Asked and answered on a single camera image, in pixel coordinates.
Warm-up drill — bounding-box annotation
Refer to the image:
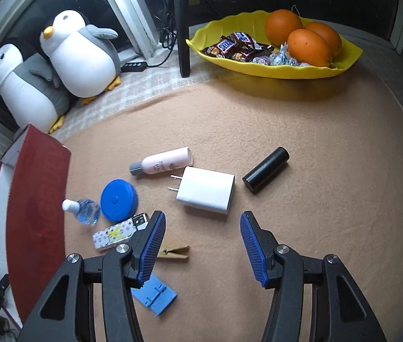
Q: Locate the red cardboard box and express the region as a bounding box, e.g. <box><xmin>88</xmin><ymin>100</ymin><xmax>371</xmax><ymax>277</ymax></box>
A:
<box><xmin>0</xmin><ymin>124</ymin><xmax>72</xmax><ymax>328</ymax></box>

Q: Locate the wooden clothespin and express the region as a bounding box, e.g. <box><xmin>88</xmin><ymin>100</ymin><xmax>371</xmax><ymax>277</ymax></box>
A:
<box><xmin>155</xmin><ymin>244</ymin><xmax>190</xmax><ymax>261</ymax></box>

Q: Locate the white charger plug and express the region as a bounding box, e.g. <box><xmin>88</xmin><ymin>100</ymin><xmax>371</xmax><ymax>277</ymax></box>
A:
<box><xmin>168</xmin><ymin>166</ymin><xmax>236</xmax><ymax>215</ymax></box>

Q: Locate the small penguin plush toy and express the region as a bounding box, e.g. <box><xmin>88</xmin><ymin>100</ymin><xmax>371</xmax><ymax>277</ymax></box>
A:
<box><xmin>40</xmin><ymin>10</ymin><xmax>122</xmax><ymax>105</ymax></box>

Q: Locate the blue round container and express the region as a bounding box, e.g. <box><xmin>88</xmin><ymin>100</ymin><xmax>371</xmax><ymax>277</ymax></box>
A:
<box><xmin>101</xmin><ymin>179</ymin><xmax>140</xmax><ymax>221</ymax></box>

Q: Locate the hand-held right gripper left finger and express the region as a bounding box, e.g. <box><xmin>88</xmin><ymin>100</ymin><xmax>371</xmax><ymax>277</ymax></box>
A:
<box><xmin>16</xmin><ymin>210</ymin><xmax>168</xmax><ymax>342</ymax></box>

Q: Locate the black tripod leg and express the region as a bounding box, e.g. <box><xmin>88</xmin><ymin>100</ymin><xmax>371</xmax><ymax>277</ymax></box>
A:
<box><xmin>170</xmin><ymin>0</ymin><xmax>191</xmax><ymax>78</ymax></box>

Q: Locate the black inline controller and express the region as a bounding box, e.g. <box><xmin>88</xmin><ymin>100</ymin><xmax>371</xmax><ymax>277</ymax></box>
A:
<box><xmin>121</xmin><ymin>61</ymin><xmax>148</xmax><ymax>72</ymax></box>

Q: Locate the black cylinder tube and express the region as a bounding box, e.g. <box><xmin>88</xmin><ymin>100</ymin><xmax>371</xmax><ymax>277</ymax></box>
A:
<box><xmin>242</xmin><ymin>147</ymin><xmax>290</xmax><ymax>195</ymax></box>

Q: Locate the small clear blue-liquid bottle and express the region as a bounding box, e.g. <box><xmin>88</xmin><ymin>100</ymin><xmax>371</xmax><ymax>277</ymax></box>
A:
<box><xmin>62</xmin><ymin>198</ymin><xmax>101</xmax><ymax>225</ymax></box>

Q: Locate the white patterned tube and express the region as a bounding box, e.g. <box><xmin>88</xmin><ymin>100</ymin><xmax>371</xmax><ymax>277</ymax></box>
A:
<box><xmin>92</xmin><ymin>213</ymin><xmax>149</xmax><ymax>252</ymax></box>

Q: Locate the pile of foil-wrapped candies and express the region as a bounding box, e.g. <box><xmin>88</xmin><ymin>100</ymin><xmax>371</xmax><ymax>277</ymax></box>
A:
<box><xmin>251</xmin><ymin>43</ymin><xmax>311</xmax><ymax>68</ymax></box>

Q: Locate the yellow leaf-shaped bowl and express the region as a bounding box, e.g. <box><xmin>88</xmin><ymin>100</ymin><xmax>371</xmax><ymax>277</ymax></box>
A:
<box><xmin>186</xmin><ymin>10</ymin><xmax>363</xmax><ymax>80</ymax></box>

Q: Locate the black controller cable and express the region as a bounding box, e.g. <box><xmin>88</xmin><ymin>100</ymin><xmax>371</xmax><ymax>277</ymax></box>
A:
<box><xmin>146</xmin><ymin>46</ymin><xmax>181</xmax><ymax>69</ymax></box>

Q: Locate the blue plastic clip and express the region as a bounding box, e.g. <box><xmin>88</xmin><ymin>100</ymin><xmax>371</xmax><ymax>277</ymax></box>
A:
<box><xmin>130</xmin><ymin>274</ymin><xmax>178</xmax><ymax>317</ymax></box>

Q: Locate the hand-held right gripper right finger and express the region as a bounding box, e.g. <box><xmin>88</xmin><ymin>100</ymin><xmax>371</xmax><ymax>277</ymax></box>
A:
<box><xmin>240</xmin><ymin>211</ymin><xmax>387</xmax><ymax>342</ymax></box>

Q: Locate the white window frame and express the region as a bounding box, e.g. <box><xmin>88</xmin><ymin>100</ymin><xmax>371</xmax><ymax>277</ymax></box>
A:
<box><xmin>0</xmin><ymin>0</ymin><xmax>164</xmax><ymax>150</ymax></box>

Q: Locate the pink lotion bottle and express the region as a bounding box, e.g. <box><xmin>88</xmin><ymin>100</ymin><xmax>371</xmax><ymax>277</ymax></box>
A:
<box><xmin>129</xmin><ymin>147</ymin><xmax>193</xmax><ymax>177</ymax></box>

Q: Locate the large penguin plush toy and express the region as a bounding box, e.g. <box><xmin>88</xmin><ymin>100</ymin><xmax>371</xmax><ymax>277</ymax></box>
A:
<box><xmin>0</xmin><ymin>39</ymin><xmax>70</xmax><ymax>134</ymax></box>

